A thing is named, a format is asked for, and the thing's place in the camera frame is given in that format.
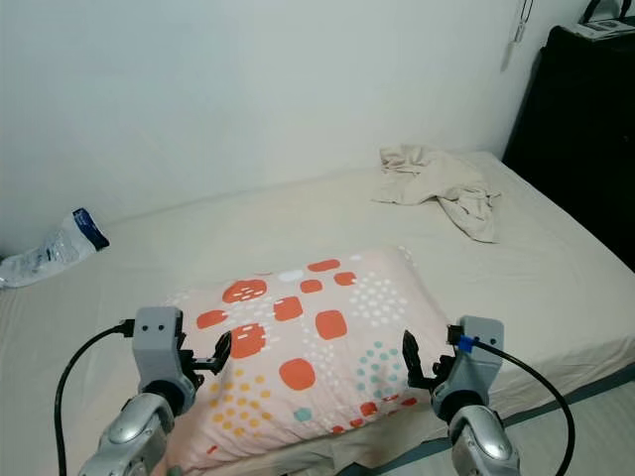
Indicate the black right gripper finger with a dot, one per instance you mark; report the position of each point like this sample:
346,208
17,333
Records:
413,357

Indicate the clear plastic bag blue label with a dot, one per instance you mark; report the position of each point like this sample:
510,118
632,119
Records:
55,248

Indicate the crumpled beige cloth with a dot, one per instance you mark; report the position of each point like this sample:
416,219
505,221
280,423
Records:
437,178

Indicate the pink pillow with orange spots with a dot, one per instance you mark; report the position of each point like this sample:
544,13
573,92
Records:
317,327

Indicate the black cabinet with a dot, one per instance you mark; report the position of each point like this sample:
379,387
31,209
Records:
585,129

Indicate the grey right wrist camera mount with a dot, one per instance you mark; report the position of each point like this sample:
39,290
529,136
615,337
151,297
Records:
481,362

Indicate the bed with cream sheet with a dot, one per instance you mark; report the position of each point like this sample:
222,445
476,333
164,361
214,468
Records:
208,238

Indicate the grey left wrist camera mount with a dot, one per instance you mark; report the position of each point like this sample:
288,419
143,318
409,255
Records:
157,337

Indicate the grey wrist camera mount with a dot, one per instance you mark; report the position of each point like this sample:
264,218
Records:
481,362
157,337

